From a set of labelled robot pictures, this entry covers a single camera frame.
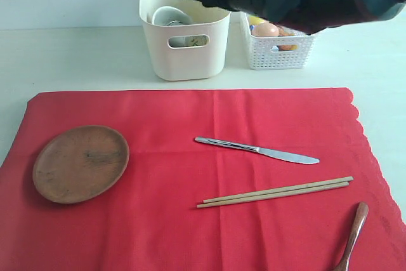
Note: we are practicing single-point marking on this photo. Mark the brown egg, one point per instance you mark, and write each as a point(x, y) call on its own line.
point(265, 29)

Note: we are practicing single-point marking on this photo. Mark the red tablecloth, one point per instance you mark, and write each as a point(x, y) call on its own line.
point(149, 219)

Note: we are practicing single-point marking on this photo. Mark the silver table knife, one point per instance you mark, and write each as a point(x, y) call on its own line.
point(276, 154)

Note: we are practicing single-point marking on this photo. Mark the orange fried chicken piece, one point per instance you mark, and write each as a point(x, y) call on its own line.
point(284, 33)

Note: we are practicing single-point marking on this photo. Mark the stainless steel cup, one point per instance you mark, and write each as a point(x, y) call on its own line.
point(175, 23)

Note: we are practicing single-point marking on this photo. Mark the cream plastic bin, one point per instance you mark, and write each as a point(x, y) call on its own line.
point(186, 52)

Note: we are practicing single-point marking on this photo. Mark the white ceramic bowl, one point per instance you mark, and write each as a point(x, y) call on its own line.
point(165, 14)

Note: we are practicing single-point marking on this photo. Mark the wooden chopstick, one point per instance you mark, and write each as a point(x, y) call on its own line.
point(281, 189)
point(273, 196)

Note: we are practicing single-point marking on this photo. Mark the yellow toy cheese wedge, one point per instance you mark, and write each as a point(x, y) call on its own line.
point(287, 47)

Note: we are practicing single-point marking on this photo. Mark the yellow lemon with sticker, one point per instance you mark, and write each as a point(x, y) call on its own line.
point(253, 20)

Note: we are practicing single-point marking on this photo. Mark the white perforated plastic basket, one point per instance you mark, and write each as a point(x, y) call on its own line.
point(263, 54)

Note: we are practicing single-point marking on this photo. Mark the brown wooden plate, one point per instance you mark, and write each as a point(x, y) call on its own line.
point(80, 164)

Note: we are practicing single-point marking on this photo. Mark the brown wooden spoon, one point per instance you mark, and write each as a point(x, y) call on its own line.
point(357, 225)

